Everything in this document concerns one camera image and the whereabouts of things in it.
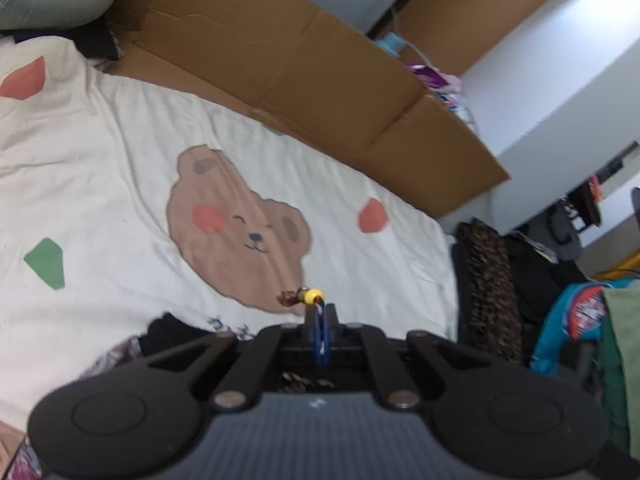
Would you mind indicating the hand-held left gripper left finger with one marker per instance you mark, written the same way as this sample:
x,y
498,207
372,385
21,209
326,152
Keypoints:
x,y
310,335

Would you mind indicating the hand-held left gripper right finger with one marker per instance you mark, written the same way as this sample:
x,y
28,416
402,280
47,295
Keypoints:
x,y
332,327

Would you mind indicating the leopard print cloth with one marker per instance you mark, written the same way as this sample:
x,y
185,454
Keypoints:
x,y
490,285

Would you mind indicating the black bag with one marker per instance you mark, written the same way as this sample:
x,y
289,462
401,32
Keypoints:
x,y
540,270

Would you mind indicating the blue backpack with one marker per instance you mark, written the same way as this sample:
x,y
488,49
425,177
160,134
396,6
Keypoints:
x,y
555,330

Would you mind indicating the white patterned bag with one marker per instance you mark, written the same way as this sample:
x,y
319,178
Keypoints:
x,y
457,107

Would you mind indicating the bear print blanket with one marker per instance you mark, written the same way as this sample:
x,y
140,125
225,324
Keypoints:
x,y
125,160

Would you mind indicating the brown cardboard sheet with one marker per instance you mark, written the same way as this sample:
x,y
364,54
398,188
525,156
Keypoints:
x,y
300,60

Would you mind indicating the purple shiny package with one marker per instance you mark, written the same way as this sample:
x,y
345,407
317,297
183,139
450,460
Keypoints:
x,y
430,76

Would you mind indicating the small teal item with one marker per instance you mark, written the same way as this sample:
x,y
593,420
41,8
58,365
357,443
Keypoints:
x,y
392,44

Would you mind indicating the green cloth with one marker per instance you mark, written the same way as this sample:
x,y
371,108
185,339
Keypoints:
x,y
625,360

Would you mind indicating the black cloth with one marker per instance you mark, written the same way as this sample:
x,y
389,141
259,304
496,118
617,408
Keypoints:
x,y
95,42

